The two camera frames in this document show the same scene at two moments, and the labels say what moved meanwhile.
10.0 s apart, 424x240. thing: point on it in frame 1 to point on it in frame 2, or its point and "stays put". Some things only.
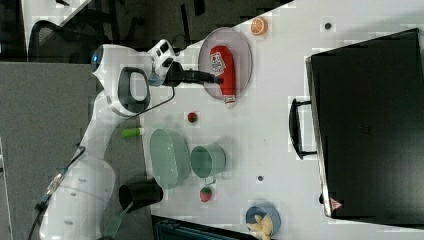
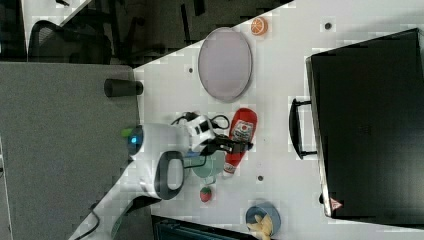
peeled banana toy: [263, 227] stays put
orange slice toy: [259, 26] stays put
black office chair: [50, 43] stays put
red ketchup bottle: [222, 65] to [243, 125]
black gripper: [176, 75] to [222, 141]
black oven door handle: [294, 128] stays put
